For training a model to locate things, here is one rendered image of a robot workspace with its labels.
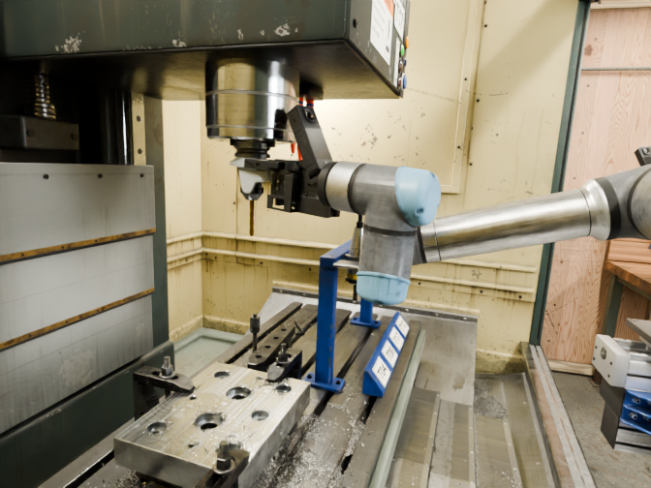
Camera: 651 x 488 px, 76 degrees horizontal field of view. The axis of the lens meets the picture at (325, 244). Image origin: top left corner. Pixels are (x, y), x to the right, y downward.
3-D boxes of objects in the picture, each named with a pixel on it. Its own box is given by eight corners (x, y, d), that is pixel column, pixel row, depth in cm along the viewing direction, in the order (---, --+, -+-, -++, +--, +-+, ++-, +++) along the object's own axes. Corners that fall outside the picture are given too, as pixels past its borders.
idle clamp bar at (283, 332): (295, 346, 125) (296, 326, 124) (261, 390, 100) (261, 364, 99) (279, 344, 126) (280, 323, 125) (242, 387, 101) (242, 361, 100)
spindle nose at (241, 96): (231, 142, 83) (232, 79, 81) (308, 145, 80) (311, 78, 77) (186, 137, 68) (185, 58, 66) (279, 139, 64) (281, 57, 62)
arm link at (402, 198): (415, 235, 53) (424, 167, 51) (343, 221, 59) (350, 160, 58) (438, 230, 59) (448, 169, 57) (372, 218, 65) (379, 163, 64)
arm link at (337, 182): (350, 162, 58) (379, 164, 64) (324, 159, 60) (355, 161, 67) (344, 215, 59) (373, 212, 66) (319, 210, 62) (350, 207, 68)
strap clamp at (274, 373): (300, 392, 100) (302, 333, 97) (277, 423, 88) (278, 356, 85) (288, 389, 101) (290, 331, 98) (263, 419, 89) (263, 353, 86)
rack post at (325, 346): (345, 382, 105) (352, 268, 100) (339, 393, 100) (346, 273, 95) (308, 375, 108) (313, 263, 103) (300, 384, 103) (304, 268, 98)
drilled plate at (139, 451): (309, 404, 88) (310, 381, 87) (237, 505, 61) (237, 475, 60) (215, 381, 95) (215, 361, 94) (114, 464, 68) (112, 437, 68)
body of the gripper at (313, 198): (262, 207, 69) (320, 219, 62) (264, 154, 67) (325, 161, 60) (293, 205, 75) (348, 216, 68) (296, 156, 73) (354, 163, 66)
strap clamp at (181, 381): (198, 427, 85) (197, 358, 82) (187, 437, 82) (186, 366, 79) (145, 412, 89) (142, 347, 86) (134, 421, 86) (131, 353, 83)
